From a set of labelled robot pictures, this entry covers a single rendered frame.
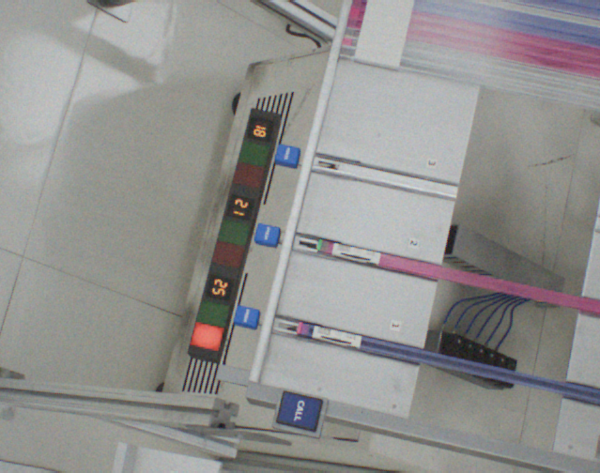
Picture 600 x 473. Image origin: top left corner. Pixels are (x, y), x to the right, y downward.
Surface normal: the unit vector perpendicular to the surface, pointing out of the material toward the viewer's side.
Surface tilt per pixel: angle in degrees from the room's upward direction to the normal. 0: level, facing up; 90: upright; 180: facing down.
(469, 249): 0
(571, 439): 44
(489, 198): 0
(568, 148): 0
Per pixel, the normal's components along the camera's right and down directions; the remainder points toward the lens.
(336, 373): -0.04, -0.25
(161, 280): 0.64, -0.04
